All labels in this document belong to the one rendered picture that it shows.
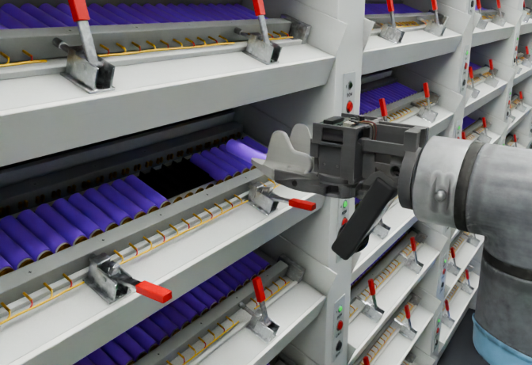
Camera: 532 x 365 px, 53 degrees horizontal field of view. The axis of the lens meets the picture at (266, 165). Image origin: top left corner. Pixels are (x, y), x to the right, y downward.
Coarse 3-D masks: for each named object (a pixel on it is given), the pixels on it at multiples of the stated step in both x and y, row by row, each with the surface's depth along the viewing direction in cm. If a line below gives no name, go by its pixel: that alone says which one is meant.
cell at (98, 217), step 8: (72, 200) 60; (80, 200) 60; (88, 200) 60; (80, 208) 59; (88, 208) 59; (96, 208) 59; (88, 216) 59; (96, 216) 59; (104, 216) 59; (104, 224) 58
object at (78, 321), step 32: (192, 128) 81; (256, 128) 91; (288, 128) 87; (64, 160) 63; (192, 192) 72; (288, 192) 79; (192, 224) 66; (224, 224) 67; (256, 224) 70; (288, 224) 78; (128, 256) 57; (160, 256) 59; (192, 256) 60; (224, 256) 65; (64, 288) 51; (192, 288) 62; (0, 320) 46; (32, 320) 47; (64, 320) 48; (96, 320) 49; (128, 320) 54; (0, 352) 43; (32, 352) 44; (64, 352) 47
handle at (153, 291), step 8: (112, 272) 51; (120, 280) 50; (128, 280) 50; (136, 280) 50; (144, 280) 50; (136, 288) 49; (144, 288) 49; (152, 288) 49; (160, 288) 49; (152, 296) 48; (160, 296) 47; (168, 296) 48
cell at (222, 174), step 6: (192, 156) 76; (198, 156) 76; (192, 162) 77; (198, 162) 76; (204, 162) 76; (210, 162) 76; (204, 168) 75; (210, 168) 75; (216, 168) 75; (210, 174) 75; (216, 174) 75; (222, 174) 74; (228, 174) 74; (216, 180) 75; (222, 180) 74
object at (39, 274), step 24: (216, 192) 69; (240, 192) 73; (144, 216) 60; (168, 216) 61; (192, 216) 66; (216, 216) 67; (96, 240) 54; (120, 240) 56; (168, 240) 60; (48, 264) 50; (72, 264) 51; (0, 288) 46; (24, 288) 47; (48, 288) 49; (72, 288) 50; (24, 312) 46
